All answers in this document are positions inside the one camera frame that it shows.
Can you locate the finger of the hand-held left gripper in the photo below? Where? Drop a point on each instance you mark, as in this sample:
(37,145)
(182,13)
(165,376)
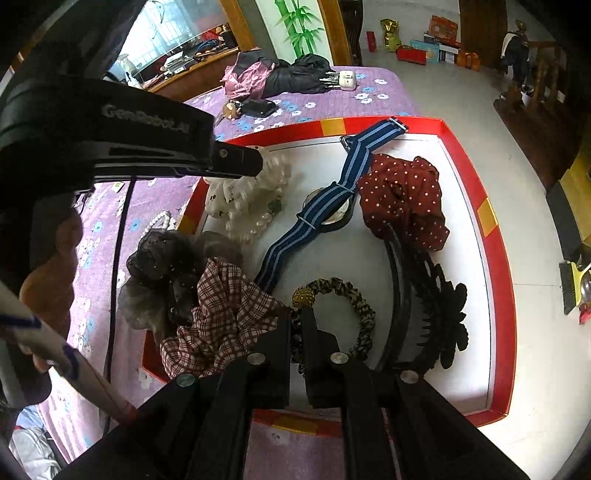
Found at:
(235,161)

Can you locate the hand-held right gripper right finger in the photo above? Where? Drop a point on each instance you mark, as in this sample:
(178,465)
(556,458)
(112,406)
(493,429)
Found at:
(321,360)

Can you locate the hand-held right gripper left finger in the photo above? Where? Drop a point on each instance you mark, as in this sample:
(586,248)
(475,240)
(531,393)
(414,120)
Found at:
(277,360)

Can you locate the white scrunchie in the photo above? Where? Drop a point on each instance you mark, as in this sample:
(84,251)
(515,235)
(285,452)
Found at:
(244,207)

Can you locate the red plaid scrunchie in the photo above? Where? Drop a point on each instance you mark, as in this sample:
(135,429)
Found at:
(221,304)

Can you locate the grey organza scrunchie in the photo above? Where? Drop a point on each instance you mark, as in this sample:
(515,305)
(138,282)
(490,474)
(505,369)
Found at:
(161,267)

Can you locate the black hair claw clip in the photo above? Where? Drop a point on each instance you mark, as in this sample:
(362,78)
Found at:
(434,295)

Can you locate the red shallow box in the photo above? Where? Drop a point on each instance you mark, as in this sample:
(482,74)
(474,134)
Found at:
(466,295)

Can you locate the red polka dot scrunchie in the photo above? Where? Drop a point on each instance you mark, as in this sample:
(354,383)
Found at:
(401,194)

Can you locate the person's left hand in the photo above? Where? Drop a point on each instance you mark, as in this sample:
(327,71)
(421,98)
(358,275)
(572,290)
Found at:
(51,286)

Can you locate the wooden doll charm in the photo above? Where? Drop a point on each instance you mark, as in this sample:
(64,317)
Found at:
(231,110)

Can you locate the pink umbrella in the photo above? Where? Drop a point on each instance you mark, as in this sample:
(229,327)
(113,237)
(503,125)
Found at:
(244,74)

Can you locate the wooden cabinet with mirror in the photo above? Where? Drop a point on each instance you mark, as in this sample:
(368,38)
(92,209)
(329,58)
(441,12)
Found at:
(194,78)

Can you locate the black umbrella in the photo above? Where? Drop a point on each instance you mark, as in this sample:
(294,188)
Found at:
(300,76)

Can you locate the white earbuds case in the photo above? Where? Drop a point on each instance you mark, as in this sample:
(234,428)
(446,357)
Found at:
(347,79)

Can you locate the bamboo painted panel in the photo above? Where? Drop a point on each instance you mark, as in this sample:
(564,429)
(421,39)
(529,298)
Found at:
(300,27)

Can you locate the gold gift bag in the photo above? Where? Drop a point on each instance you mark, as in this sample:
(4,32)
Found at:
(389,37)

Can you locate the red gift box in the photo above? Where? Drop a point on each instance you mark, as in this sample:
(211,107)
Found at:
(411,54)

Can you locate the white tube with purple marks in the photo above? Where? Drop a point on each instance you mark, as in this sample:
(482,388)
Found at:
(69,360)

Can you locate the orange gift box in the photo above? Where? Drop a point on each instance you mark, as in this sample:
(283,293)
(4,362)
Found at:
(444,27)

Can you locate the yellow broom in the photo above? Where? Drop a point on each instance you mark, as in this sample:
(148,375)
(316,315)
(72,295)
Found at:
(570,290)

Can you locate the wooden stair railing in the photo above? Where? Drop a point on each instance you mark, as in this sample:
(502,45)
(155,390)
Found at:
(545,78)

